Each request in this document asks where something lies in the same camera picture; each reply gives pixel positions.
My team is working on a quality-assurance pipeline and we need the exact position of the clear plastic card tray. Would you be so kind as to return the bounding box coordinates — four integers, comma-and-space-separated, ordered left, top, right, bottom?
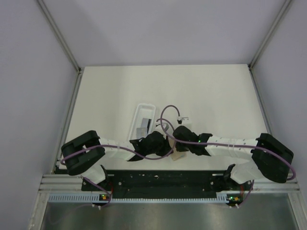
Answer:
128, 103, 156, 140

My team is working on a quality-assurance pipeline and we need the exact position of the beige card holder wallet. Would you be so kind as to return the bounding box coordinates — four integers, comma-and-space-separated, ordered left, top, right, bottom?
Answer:
168, 139, 187, 161

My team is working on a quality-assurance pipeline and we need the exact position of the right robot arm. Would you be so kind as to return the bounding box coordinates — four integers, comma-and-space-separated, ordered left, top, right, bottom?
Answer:
173, 126, 294, 190

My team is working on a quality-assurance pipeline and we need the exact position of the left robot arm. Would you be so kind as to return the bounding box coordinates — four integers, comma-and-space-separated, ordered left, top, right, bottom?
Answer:
60, 130, 175, 190

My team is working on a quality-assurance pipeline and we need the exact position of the striped card in tray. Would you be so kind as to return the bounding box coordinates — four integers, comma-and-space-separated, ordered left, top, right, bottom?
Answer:
136, 118, 152, 139

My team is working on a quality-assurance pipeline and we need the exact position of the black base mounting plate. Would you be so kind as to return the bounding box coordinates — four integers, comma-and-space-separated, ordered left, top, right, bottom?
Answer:
81, 170, 251, 199

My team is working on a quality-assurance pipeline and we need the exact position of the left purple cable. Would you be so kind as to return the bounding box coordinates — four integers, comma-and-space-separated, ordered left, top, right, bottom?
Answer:
59, 119, 177, 166

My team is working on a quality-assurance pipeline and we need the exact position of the purple cable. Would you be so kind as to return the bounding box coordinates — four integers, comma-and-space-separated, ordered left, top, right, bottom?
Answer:
59, 119, 177, 166
160, 104, 297, 181

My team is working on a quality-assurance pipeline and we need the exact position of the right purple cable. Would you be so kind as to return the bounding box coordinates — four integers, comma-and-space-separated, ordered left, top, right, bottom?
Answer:
160, 104, 297, 181

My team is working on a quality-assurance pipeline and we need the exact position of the right aluminium frame post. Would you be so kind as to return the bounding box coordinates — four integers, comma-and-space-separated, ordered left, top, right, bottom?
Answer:
248, 0, 295, 71

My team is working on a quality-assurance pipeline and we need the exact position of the aluminium frame post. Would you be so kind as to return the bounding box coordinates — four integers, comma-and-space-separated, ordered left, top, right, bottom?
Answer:
248, 0, 295, 71
35, 0, 83, 72

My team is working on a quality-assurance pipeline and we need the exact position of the grey slotted cable duct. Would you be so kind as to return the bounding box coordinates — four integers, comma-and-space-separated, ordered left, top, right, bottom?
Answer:
48, 193, 237, 204

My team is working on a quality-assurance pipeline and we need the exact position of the left aluminium frame post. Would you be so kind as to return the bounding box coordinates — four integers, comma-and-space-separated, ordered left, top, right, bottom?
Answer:
35, 0, 83, 72

